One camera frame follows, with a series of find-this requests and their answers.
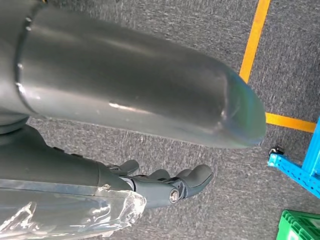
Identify green plastic crate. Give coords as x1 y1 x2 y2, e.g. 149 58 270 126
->
275 209 320 240

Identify blue metal shelf rack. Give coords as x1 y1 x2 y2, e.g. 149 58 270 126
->
267 115 320 200

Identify yellow floor tape square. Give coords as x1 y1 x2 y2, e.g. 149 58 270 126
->
238 0 318 134

